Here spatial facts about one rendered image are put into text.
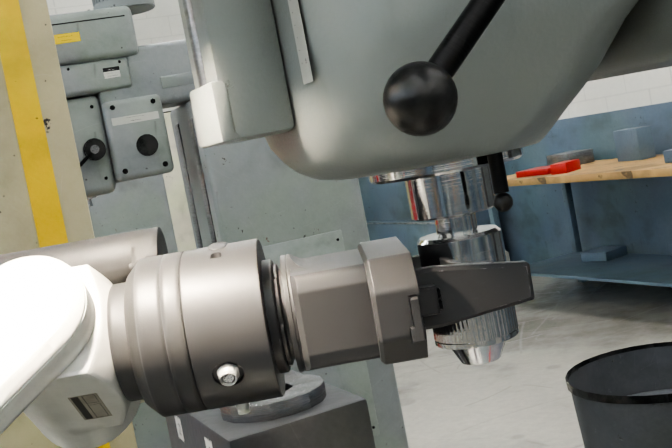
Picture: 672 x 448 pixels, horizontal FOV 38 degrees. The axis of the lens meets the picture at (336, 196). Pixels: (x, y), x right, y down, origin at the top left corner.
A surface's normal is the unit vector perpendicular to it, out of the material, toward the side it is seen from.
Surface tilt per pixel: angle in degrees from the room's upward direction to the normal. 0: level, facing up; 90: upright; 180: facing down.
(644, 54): 135
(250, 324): 82
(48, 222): 90
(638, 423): 94
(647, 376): 87
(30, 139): 90
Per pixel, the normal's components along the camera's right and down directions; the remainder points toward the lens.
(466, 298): 0.02, 0.05
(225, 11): 0.40, -0.03
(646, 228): -0.90, 0.19
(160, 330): -0.01, -0.16
